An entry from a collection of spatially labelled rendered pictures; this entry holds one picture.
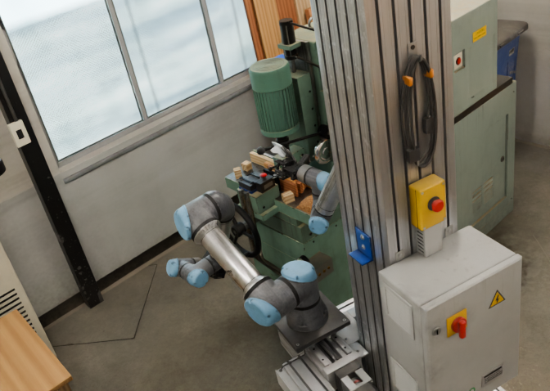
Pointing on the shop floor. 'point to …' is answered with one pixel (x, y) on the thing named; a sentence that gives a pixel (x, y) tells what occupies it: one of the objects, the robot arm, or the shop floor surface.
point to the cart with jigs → (28, 359)
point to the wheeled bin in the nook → (508, 46)
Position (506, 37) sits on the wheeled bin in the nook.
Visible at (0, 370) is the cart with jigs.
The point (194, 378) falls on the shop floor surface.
